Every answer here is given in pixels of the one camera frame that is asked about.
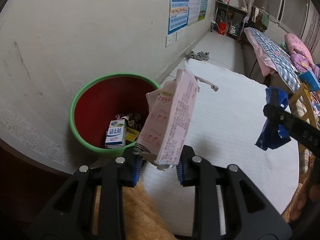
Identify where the blue foil snack bag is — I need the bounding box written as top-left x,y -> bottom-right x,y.
255,87 -> 291,151

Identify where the dark metal shelf rack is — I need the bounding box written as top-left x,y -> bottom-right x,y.
210,0 -> 248,42

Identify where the white chart wall poster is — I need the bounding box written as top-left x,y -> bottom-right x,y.
188,0 -> 201,25

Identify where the yellow snack packet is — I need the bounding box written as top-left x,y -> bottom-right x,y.
126,127 -> 139,142

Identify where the pink receipt box wrapper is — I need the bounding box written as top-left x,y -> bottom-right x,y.
133,69 -> 220,172

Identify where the white blue milk carton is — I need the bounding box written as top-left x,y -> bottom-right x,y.
105,119 -> 126,149

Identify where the pink folded quilt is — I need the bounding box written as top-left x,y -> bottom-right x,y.
285,33 -> 319,75

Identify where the person right hand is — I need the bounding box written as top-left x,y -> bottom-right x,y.
290,181 -> 319,221

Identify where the green chart wall poster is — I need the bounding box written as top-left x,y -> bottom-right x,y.
197,0 -> 208,21

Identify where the pink floral curtain right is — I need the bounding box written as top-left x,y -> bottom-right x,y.
305,9 -> 320,55

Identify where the grey right sneaker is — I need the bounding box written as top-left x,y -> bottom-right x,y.
197,51 -> 209,61

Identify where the blue book on bed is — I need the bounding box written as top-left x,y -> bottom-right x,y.
298,70 -> 320,92

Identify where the wall socket plate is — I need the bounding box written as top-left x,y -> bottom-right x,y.
165,35 -> 172,48

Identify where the green rimmed red trash bin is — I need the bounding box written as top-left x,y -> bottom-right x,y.
69,73 -> 160,158

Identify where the red plastic bucket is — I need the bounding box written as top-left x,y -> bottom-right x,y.
217,22 -> 227,35

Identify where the bed with plaid blanket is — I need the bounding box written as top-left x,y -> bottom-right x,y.
244,27 -> 300,93

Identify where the window with metal frame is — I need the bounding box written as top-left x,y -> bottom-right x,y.
254,0 -> 309,36

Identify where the grey left sneaker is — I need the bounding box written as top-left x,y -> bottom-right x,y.
185,51 -> 202,61

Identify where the wooden chair frame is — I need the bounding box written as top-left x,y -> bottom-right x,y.
288,83 -> 320,153

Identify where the grey sneaker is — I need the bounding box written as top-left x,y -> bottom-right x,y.
185,51 -> 202,61
197,51 -> 209,61

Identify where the beige fuzzy cushion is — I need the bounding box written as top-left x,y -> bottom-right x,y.
93,182 -> 176,240

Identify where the blue pinyin wall poster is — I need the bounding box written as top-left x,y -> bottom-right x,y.
168,0 -> 190,34

